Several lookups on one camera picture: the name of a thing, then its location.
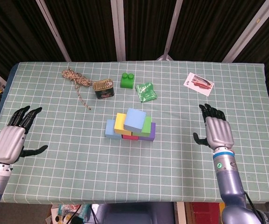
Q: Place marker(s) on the light blue foam cube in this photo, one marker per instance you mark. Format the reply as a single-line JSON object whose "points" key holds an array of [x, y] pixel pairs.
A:
{"points": [[110, 130], [134, 120]]}

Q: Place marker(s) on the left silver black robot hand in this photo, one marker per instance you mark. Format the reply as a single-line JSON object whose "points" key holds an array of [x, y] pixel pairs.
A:
{"points": [[9, 142]]}

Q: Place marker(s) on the yellow foam cube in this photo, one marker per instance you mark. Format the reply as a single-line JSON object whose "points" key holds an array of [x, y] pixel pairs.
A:
{"points": [[120, 122]]}

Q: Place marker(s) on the green toy building brick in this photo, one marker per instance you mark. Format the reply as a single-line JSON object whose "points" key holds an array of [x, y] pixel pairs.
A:
{"points": [[127, 82]]}

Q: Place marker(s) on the white picture card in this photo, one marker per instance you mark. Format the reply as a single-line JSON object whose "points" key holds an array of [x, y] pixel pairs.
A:
{"points": [[198, 82]]}

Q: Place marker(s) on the purple foam cube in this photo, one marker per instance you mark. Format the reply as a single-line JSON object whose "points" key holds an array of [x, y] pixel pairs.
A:
{"points": [[151, 135]]}

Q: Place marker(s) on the green foam cube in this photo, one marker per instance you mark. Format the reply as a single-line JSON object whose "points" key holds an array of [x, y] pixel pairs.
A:
{"points": [[147, 127]]}

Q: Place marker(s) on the green foil packet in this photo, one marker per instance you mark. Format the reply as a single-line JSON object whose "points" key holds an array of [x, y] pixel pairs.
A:
{"points": [[146, 93]]}

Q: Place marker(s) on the pink foam cube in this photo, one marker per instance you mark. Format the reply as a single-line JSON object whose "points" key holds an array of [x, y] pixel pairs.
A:
{"points": [[129, 137]]}

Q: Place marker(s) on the white table leg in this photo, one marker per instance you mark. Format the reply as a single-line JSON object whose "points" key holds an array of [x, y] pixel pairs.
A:
{"points": [[181, 213]]}

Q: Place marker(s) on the teal printed plastic bag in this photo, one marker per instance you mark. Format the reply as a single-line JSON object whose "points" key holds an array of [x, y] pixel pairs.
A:
{"points": [[73, 208]]}

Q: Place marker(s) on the dark green luncheon meat can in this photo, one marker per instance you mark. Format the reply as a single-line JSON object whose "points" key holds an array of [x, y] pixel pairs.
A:
{"points": [[103, 87]]}

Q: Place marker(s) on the red cardboard box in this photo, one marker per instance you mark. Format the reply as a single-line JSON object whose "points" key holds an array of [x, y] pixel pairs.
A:
{"points": [[204, 213]]}

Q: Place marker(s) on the green checked tablecloth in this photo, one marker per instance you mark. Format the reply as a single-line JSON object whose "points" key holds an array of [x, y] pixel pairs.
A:
{"points": [[134, 175]]}

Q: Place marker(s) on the blue-grey robot torso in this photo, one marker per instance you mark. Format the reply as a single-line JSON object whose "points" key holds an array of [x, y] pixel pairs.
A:
{"points": [[136, 214]]}

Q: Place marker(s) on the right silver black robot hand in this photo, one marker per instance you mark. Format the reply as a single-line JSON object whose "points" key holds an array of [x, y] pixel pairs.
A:
{"points": [[218, 133]]}

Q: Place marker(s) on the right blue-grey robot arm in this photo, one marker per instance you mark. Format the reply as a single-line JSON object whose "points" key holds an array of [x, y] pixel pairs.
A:
{"points": [[230, 184]]}

